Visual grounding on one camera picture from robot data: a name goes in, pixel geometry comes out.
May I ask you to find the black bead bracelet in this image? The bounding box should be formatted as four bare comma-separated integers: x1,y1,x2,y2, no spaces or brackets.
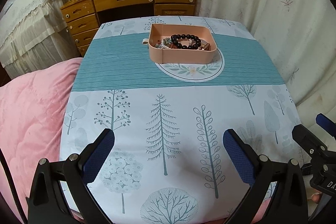
170,33,202,50

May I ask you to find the right hand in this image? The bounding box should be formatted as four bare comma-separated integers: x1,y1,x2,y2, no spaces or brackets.
311,192,322,204

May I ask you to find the pink quilt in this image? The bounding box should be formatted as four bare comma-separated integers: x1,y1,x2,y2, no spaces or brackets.
1,57,82,213

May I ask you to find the white patterned curtain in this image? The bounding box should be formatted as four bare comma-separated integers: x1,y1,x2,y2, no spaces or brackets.
197,0,335,137

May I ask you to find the white lace covered furniture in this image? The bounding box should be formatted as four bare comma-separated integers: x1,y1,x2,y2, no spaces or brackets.
1,0,80,79

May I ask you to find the pink plastic tray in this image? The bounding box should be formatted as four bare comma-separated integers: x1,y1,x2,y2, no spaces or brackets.
142,24,218,64

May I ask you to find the flower brooch gold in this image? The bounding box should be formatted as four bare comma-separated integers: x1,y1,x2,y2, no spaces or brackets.
154,38,172,49

